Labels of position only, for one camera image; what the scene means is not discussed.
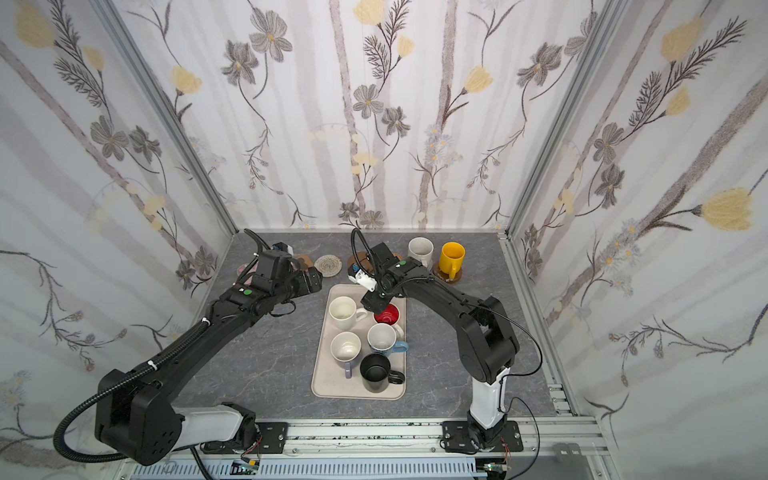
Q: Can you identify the white mug purple handle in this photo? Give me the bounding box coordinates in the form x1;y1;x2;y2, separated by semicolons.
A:
330;331;362;379

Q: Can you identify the plain white mug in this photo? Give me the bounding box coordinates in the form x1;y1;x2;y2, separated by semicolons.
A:
328;296;369;331

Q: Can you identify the white slotted cable duct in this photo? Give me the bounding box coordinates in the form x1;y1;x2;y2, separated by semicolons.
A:
129;458;488;480

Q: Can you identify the white mug blue handle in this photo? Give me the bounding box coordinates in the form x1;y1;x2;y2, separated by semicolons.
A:
366;323;409;355

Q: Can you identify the beige serving tray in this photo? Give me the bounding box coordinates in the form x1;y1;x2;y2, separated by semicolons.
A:
311;284;407;401

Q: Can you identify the dark wooden round coaster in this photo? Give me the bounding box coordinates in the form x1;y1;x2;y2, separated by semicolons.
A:
347;252;365;277

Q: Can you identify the colourful woven round coaster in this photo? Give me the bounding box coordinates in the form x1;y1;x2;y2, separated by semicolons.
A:
314;254;343;278

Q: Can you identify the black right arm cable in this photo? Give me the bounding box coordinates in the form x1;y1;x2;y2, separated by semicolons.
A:
473;302;545;480

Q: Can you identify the black corrugated cable conduit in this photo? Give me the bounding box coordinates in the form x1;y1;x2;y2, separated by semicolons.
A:
52;359;163;464

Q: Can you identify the pink flower shaped coaster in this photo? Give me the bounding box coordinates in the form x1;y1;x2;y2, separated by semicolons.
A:
236;262;257;285

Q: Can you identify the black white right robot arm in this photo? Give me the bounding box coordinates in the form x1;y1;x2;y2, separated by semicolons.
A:
347;243;520;450

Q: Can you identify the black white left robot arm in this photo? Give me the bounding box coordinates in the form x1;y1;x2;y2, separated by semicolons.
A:
94;249;322;465

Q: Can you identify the white mug red inside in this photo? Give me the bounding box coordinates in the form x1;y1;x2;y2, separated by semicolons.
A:
374;303;405;339

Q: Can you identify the yellow mug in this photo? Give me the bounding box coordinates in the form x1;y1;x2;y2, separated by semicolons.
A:
438;242;466;277

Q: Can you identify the glossy amber round coaster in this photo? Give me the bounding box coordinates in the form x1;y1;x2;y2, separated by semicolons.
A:
432;265;464;284

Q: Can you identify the brown paw shaped coaster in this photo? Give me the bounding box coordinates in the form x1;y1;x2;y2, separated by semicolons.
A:
295;254;314;270

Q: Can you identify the black mug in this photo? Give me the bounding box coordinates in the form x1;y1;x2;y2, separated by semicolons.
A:
360;353;405;394

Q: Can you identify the aluminium mounting rail frame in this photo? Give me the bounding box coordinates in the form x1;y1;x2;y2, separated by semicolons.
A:
109;416;621;479

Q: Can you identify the speckled white mug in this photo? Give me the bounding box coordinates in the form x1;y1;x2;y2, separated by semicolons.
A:
408;237;434;269

